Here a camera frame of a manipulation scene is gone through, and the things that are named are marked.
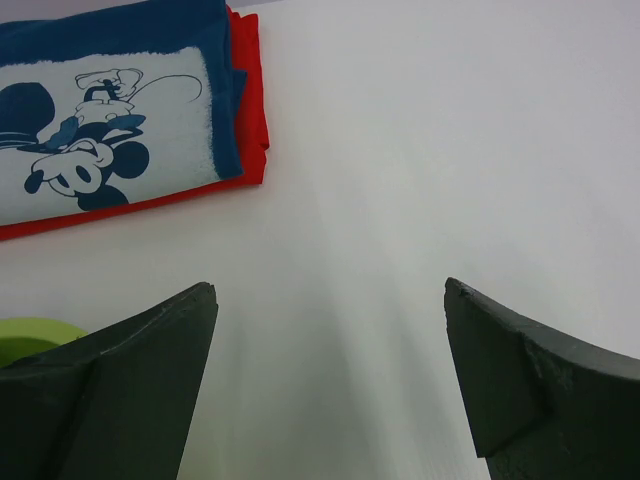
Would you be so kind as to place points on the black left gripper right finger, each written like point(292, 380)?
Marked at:
point(541, 404)

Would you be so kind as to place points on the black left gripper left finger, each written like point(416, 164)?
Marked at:
point(114, 404)

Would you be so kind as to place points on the lime green plastic basket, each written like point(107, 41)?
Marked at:
point(25, 336)

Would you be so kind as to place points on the folded navy cartoon t-shirt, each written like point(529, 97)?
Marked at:
point(117, 106)

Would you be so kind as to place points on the folded red t-shirt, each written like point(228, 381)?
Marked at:
point(251, 133)

